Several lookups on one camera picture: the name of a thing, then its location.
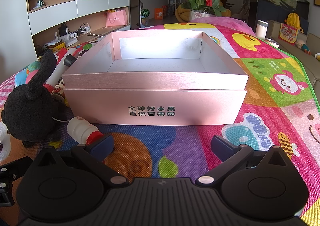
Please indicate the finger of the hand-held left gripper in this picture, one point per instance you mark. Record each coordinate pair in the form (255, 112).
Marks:
(17, 166)

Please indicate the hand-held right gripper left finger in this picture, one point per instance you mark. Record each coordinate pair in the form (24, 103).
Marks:
(103, 145)

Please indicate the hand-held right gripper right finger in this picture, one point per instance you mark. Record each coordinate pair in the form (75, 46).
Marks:
(222, 145)

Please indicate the small white bottle red cap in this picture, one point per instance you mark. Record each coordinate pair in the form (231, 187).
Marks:
(80, 127)

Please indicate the black plush toy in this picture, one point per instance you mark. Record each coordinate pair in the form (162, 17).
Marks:
(27, 106)

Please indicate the pink cardboard box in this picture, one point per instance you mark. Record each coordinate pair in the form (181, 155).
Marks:
(155, 101)

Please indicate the small red doll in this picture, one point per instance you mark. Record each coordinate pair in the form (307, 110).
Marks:
(58, 88)

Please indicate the white and red foam block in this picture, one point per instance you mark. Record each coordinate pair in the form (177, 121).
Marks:
(58, 68)

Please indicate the black cylinder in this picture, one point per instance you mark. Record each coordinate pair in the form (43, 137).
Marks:
(70, 61)

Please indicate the colourful cartoon play mat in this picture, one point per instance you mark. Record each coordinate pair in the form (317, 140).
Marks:
(175, 138)

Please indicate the small metal bowl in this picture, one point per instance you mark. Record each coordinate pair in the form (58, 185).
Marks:
(272, 43)

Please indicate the white power strip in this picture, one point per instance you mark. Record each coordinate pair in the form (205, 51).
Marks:
(77, 33)

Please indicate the beige sofa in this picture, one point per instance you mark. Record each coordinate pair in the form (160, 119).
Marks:
(308, 68)

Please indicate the black router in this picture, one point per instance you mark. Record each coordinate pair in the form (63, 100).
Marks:
(63, 31)

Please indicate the white cylinder humidifier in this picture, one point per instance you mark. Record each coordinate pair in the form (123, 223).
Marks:
(261, 29)

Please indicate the pink blanket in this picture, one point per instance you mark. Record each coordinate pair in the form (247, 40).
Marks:
(220, 19)

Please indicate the pink gift bag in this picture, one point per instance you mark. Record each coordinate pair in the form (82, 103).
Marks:
(115, 18)

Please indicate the small plush toy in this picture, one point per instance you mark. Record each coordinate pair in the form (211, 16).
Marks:
(303, 47)

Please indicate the red printed bag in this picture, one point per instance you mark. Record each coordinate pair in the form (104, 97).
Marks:
(288, 34)

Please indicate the watermelon ball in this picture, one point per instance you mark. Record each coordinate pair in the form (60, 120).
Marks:
(145, 12)

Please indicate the dark cabinet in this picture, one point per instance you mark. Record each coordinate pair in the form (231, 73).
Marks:
(275, 13)

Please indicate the orange box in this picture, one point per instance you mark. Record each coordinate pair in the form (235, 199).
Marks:
(160, 13)

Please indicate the yellow backpack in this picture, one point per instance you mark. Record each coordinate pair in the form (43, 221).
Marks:
(293, 18)

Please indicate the white stool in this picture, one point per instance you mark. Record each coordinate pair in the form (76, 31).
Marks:
(172, 4)

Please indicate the small green shelf ornament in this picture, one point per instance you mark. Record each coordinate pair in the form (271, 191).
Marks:
(40, 3)

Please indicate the white and wood wall cabinet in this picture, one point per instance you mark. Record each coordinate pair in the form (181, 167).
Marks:
(95, 3)

